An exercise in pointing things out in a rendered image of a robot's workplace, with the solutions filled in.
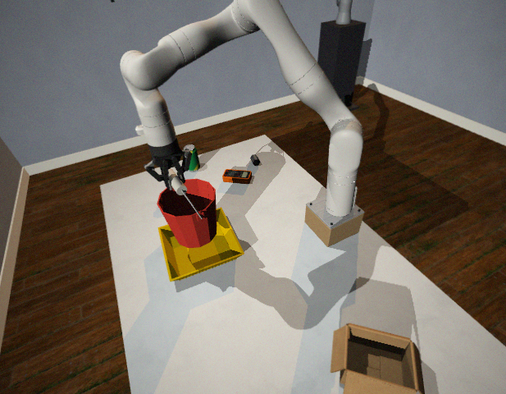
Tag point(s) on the orange digital multimeter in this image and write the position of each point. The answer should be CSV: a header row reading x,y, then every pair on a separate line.
x,y
237,176

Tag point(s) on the red pail with handle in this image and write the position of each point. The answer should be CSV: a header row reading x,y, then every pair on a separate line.
x,y
193,205

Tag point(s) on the green drink can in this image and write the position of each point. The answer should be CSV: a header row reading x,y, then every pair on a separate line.
x,y
194,163

